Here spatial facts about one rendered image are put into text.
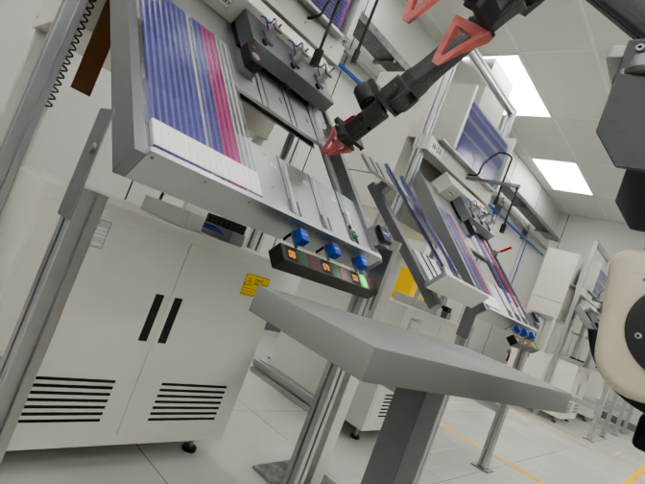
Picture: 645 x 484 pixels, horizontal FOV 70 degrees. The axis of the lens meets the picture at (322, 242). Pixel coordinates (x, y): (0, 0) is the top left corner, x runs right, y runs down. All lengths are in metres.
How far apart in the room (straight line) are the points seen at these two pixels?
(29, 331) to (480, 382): 0.64
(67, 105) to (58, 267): 2.05
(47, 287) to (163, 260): 0.45
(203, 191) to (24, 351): 0.35
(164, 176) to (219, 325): 0.63
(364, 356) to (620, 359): 0.27
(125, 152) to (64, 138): 2.00
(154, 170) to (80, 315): 0.46
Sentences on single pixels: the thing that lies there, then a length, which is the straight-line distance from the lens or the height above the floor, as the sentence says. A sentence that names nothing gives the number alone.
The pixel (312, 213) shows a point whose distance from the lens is 1.05.
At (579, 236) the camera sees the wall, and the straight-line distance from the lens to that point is 8.89.
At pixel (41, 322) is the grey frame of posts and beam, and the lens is 0.79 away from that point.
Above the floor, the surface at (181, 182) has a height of 0.70.
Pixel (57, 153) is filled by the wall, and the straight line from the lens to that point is 2.76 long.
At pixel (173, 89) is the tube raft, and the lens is 0.93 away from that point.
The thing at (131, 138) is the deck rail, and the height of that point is 0.73.
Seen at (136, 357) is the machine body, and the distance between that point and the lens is 1.23.
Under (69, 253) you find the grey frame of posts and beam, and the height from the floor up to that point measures 0.54.
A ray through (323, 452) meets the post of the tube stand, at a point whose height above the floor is 0.13.
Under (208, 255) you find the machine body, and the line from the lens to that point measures 1.22.
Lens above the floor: 0.66
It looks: 2 degrees up
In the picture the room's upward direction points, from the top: 21 degrees clockwise
